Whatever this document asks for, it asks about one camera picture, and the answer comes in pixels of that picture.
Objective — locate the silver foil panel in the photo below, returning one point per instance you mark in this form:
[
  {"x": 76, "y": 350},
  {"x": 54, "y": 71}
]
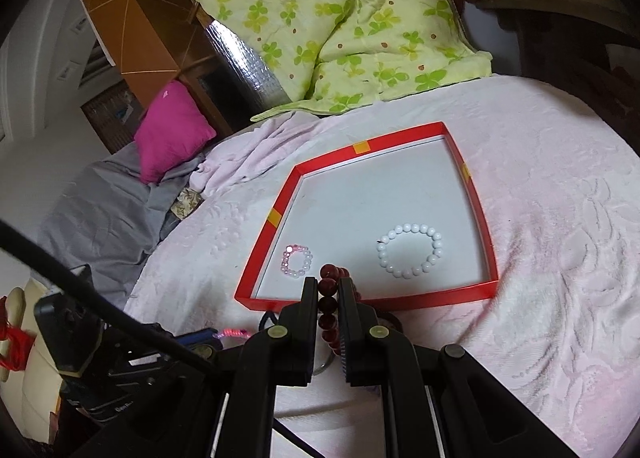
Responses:
[{"x": 245, "y": 72}]

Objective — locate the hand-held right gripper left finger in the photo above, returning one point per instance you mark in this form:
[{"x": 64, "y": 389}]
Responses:
[{"x": 310, "y": 298}]

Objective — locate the red shallow tray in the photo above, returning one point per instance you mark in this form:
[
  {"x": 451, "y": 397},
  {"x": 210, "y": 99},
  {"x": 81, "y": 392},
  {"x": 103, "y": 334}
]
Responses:
[{"x": 360, "y": 198}]

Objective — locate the cream padded seat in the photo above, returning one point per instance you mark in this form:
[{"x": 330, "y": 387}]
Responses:
[{"x": 35, "y": 388}]

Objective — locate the green clover print quilt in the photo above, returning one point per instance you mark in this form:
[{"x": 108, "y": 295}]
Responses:
[{"x": 325, "y": 12}]

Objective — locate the dark wooden furniture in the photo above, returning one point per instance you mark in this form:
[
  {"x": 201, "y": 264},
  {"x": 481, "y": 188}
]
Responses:
[{"x": 560, "y": 42}]

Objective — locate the grey bed sheet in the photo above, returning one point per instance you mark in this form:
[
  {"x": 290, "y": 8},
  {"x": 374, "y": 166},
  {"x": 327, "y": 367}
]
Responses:
[{"x": 105, "y": 218}]

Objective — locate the pale pink textured blanket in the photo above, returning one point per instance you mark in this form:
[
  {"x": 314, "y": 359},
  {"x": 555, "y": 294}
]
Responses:
[{"x": 550, "y": 238}]

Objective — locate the patterned beige cloth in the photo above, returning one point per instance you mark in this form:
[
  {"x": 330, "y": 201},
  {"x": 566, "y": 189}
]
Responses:
[{"x": 186, "y": 202}]

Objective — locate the red tassel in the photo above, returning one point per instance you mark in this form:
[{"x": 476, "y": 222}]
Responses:
[{"x": 12, "y": 338}]

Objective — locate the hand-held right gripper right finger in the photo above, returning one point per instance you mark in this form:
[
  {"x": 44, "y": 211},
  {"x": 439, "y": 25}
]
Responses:
[{"x": 345, "y": 308}]

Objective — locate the dark wicker cabinet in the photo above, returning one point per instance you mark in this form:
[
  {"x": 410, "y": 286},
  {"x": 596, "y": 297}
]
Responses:
[{"x": 110, "y": 117}]

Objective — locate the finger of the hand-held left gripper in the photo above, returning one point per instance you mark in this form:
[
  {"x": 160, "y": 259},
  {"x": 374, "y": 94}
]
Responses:
[{"x": 200, "y": 338}]

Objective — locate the magenta pillow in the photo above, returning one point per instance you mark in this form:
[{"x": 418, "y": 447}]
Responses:
[{"x": 170, "y": 132}]

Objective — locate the brown wooden frame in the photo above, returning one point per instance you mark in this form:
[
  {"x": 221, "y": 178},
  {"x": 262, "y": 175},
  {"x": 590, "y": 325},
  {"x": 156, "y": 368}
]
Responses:
[{"x": 210, "y": 92}]

